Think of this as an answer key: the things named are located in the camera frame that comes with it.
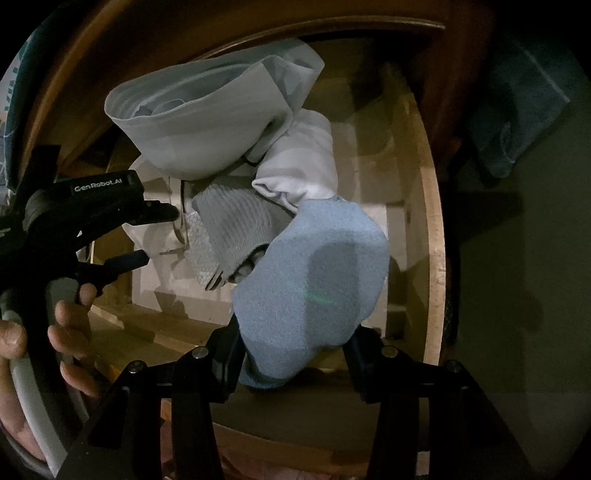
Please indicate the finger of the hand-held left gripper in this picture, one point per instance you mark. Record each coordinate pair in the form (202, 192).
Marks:
(124, 261)
(157, 212)

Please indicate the large light grey underwear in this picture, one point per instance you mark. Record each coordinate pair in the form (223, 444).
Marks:
(194, 134)

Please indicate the wooden drawer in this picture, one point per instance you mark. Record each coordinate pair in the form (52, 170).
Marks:
(369, 194)

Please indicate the light blue sock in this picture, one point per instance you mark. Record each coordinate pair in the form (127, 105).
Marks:
(300, 286)

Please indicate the person's left hand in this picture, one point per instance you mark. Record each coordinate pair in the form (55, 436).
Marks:
(69, 323)

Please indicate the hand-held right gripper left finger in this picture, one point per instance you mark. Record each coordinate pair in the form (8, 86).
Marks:
(226, 364)

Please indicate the grey ribbed garment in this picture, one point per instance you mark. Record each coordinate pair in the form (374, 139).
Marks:
(235, 226)

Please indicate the dark checked cloth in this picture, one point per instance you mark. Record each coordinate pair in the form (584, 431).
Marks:
(450, 318)

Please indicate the brown wooden dresser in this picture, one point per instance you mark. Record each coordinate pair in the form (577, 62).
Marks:
(138, 27)

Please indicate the teal printed cloth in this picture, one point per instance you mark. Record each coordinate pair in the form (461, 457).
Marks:
(14, 115)

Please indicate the teal towel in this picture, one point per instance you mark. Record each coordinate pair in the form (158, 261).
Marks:
(517, 115)

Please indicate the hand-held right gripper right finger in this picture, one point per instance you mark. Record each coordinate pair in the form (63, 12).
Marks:
(360, 364)

